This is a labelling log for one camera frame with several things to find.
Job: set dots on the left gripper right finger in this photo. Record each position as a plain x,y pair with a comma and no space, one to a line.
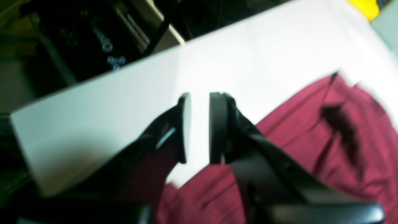
274,189

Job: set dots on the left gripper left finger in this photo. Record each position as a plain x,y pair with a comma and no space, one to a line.
128,188

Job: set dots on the dark red long-sleeve t-shirt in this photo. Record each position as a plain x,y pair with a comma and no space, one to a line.
338,133

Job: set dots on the black OpenArm labelled case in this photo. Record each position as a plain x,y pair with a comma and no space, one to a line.
48,45

